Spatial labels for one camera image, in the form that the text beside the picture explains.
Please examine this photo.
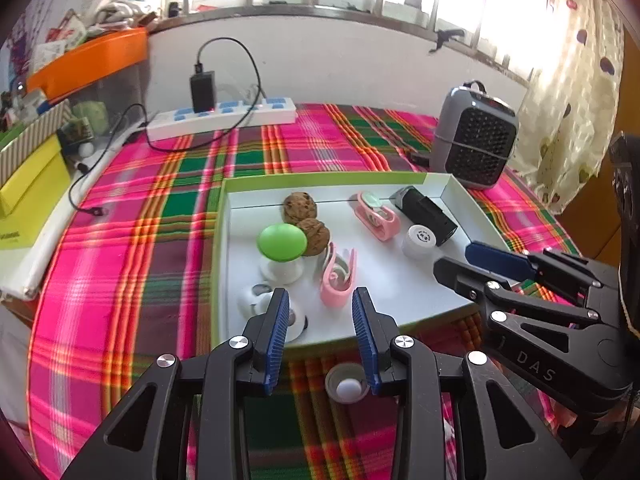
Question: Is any black charger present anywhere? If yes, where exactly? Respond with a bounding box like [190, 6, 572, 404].
[189, 71, 217, 111]

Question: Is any pink clip with white pad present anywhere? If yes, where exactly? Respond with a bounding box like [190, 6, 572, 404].
[318, 242, 358, 308]

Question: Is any black cylindrical device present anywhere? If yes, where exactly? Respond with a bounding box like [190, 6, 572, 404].
[389, 186, 458, 247]

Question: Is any small white round container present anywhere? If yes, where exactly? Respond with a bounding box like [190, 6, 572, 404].
[401, 224, 436, 259]

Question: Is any striped cardboard box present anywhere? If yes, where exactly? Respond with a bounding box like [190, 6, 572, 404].
[0, 100, 71, 186]

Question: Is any green-topped white mushroom toy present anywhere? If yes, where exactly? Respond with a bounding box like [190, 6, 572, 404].
[256, 223, 308, 283]

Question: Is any picture card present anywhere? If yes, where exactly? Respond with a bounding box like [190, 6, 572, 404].
[56, 117, 96, 145]

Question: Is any orange plastic bin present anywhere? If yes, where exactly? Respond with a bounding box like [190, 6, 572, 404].
[26, 26, 149, 101]

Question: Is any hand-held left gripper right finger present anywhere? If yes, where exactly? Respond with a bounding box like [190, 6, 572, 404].
[351, 286, 583, 480]

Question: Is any pink clip with green pad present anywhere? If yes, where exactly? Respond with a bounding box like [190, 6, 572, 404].
[347, 191, 401, 241]

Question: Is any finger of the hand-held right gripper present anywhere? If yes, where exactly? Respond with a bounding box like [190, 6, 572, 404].
[464, 241, 619, 307]
[433, 256, 602, 329]

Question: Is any yellow cardboard box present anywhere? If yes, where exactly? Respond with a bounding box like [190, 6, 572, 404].
[0, 135, 71, 256]

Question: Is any grey fan heater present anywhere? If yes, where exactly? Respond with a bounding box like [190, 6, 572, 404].
[430, 81, 518, 191]

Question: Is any white power strip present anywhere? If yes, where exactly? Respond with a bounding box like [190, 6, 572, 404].
[146, 97, 297, 142]

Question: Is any green cardboard box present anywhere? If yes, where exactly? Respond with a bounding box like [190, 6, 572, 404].
[209, 171, 513, 348]

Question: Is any pink plaid tablecloth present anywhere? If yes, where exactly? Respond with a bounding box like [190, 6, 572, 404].
[27, 102, 621, 480]

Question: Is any brown walnut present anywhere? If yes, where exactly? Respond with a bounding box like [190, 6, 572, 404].
[282, 191, 317, 223]
[295, 218, 331, 257]

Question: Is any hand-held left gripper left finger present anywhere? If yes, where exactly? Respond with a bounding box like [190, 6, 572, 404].
[60, 287, 292, 480]

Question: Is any green and white paper packet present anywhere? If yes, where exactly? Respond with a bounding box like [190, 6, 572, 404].
[47, 10, 88, 46]

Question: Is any cream patterned curtain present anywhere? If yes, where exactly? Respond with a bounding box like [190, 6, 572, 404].
[510, 0, 631, 211]

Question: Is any clear plastic storage bin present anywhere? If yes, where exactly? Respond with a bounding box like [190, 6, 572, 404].
[65, 67, 151, 146]

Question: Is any pale green soft item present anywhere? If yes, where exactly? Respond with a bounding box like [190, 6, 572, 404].
[72, 101, 109, 133]

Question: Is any white rounded plastic gadget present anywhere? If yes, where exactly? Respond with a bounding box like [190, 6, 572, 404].
[235, 282, 309, 345]

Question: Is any black charging cable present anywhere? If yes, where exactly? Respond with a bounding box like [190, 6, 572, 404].
[69, 36, 261, 216]

